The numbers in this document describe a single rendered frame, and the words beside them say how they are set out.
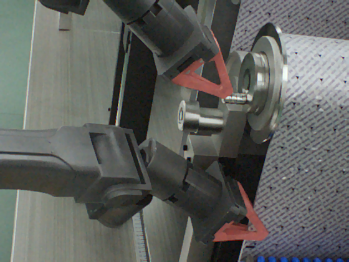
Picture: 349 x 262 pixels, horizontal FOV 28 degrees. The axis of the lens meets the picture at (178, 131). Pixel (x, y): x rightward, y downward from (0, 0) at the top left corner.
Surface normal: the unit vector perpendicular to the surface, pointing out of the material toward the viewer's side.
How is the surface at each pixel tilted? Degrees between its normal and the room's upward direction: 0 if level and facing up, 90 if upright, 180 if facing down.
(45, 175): 112
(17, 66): 0
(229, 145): 90
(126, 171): 31
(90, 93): 0
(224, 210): 60
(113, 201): 117
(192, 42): 50
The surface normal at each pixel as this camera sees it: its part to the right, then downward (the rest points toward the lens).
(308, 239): 0.15, 0.51
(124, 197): 0.32, 0.84
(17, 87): 0.16, -0.86
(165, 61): -0.64, -0.61
